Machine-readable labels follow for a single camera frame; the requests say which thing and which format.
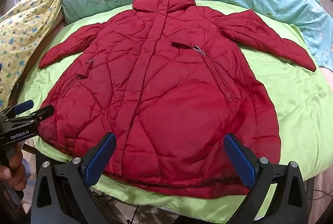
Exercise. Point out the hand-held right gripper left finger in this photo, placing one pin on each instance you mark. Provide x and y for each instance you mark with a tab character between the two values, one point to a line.
101	160

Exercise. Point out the red padded jacket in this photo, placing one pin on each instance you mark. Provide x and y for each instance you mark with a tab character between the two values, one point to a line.
161	93

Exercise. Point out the person's left hand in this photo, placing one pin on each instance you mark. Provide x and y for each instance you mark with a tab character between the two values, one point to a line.
14	169

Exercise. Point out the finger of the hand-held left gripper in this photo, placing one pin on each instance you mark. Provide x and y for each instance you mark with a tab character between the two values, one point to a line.
24	106
44	112

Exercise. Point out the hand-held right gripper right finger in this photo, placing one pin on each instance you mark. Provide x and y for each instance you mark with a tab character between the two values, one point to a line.
239	161

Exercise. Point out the yellow patterned pillow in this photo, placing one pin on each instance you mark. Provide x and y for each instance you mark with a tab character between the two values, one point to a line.
26	28

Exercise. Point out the light green bed sheet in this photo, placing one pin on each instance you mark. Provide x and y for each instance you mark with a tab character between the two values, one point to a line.
291	99

